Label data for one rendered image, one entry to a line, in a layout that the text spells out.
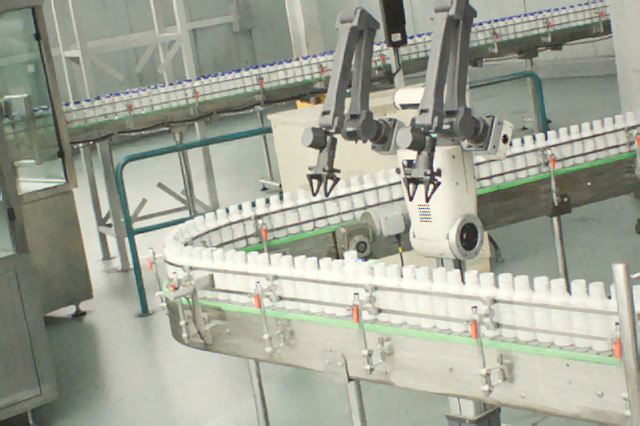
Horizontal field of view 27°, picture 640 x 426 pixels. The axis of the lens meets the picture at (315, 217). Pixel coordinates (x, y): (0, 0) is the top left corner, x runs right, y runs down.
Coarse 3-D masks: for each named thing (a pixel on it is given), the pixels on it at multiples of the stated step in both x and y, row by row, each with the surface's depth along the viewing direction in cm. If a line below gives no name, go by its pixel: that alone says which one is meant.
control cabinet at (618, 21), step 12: (612, 0) 948; (624, 0) 935; (636, 0) 923; (612, 12) 951; (624, 12) 938; (636, 12) 926; (612, 24) 954; (624, 24) 941; (636, 24) 929; (612, 36) 957; (624, 36) 944; (636, 36) 932; (624, 48) 947; (636, 48) 935; (624, 60) 951; (636, 60) 938; (624, 72) 954; (636, 72) 941; (624, 84) 957; (636, 84) 944; (624, 96) 960; (636, 96) 947; (624, 108) 963; (636, 108) 950; (624, 120) 967; (636, 192) 973
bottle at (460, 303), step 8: (448, 272) 359; (456, 272) 358; (448, 280) 358; (456, 280) 357; (448, 288) 358; (456, 288) 356; (448, 304) 359; (456, 304) 357; (464, 304) 357; (448, 312) 360; (456, 312) 357; (464, 312) 358; (456, 328) 359; (464, 328) 358
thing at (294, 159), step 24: (384, 96) 819; (288, 120) 793; (312, 120) 770; (408, 120) 796; (288, 144) 805; (360, 144) 785; (288, 168) 814; (336, 168) 781; (360, 168) 787; (384, 168) 793; (408, 264) 807; (432, 264) 813; (480, 264) 828
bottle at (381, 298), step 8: (376, 264) 382; (384, 264) 380; (376, 272) 380; (384, 272) 380; (376, 280) 380; (384, 280) 379; (376, 296) 381; (384, 296) 380; (376, 304) 382; (384, 304) 380; (384, 320) 382
